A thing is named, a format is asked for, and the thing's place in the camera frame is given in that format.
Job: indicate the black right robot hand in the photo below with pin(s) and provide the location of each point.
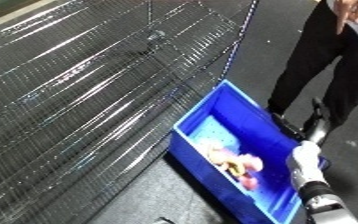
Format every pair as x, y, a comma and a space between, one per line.
317, 125

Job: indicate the pale right robot arm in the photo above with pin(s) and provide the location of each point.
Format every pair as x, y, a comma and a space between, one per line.
314, 180

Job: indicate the pink soft toy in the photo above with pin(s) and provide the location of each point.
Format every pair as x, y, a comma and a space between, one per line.
234, 162

